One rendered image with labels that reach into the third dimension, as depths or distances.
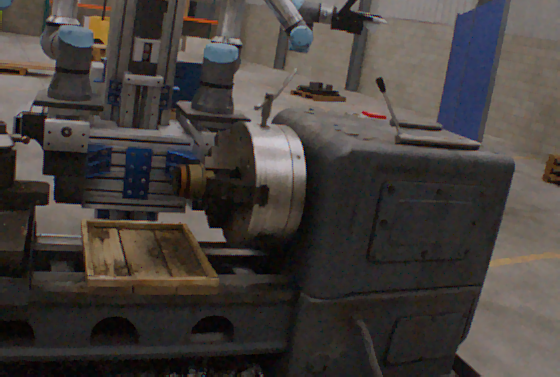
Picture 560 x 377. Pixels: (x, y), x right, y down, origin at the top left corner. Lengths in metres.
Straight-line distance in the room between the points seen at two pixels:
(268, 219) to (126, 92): 0.86
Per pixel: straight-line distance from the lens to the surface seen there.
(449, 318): 1.68
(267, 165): 1.30
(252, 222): 1.31
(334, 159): 1.29
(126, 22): 2.05
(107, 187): 1.94
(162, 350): 1.40
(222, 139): 1.45
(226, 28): 2.07
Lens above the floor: 1.47
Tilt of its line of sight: 13 degrees down
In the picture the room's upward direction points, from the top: 10 degrees clockwise
